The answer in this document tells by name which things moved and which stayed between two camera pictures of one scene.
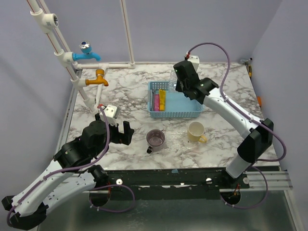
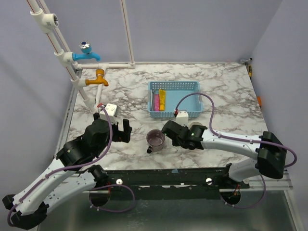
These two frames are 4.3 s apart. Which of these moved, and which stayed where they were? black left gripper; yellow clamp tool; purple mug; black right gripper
Moved: black right gripper
Stayed: yellow clamp tool; purple mug; black left gripper
